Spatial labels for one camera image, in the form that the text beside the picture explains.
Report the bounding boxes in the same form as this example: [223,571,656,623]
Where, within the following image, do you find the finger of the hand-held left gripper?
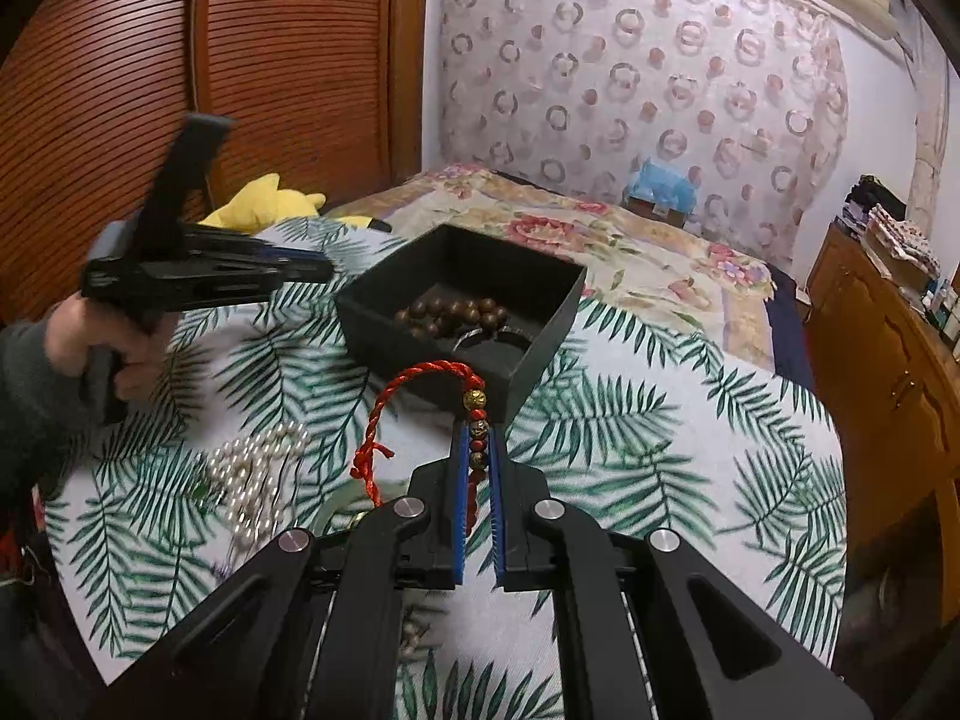
[211,249,336,290]
[196,231,293,263]

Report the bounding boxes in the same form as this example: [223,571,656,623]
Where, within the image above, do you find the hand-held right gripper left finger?
[90,421,466,720]

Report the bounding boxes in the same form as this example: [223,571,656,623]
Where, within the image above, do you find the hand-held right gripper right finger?
[491,426,877,720]

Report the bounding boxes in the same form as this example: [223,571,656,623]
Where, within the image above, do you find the pale bead bracelet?
[399,611,427,662]

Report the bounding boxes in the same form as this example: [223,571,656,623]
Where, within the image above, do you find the brown wooden bead bracelet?
[394,295,520,350]

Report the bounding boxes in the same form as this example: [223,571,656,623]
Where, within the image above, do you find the black jewelry box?
[334,223,588,425]

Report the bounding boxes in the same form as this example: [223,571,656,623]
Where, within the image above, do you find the red rope bracelet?
[351,360,502,541]

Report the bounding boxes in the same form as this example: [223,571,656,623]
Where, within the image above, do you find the black bangle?
[450,325,538,361]

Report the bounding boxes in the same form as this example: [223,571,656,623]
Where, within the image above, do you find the white pearl necklace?
[204,420,311,553]

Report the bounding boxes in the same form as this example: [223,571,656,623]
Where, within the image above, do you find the person's left hand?
[43,291,179,404]

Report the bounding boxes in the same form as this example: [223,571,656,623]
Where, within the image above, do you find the yellow plush toy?
[199,173,393,234]

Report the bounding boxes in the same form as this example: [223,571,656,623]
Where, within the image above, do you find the leaf print cloth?
[41,214,850,720]

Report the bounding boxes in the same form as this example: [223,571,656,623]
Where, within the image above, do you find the wooden slatted wardrobe door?
[0,0,434,325]

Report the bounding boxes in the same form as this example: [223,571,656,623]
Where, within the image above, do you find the floral blanket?
[328,163,778,374]

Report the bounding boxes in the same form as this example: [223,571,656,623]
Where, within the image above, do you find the circle pattern curtain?
[438,0,853,265]

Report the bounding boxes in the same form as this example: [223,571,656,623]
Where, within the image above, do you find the small cardboard box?
[625,195,688,227]

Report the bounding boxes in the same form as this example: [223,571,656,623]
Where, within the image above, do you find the dark blue bed sheet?
[769,266,817,395]

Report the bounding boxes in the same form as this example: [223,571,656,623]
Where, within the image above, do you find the blue plastic bag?
[628,157,696,212]

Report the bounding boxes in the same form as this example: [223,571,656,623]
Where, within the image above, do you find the wooden cabinet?
[805,221,960,587]

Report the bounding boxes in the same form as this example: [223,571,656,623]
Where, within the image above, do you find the dark folded clothes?
[843,174,910,232]

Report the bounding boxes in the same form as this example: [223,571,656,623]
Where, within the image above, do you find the patterned folded cloth stack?
[865,205,943,280]

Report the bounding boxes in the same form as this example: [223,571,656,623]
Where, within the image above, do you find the row of toiletry bottles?
[921,274,960,355]

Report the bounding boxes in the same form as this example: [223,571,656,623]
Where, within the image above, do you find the beige lace curtain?
[906,36,951,220]

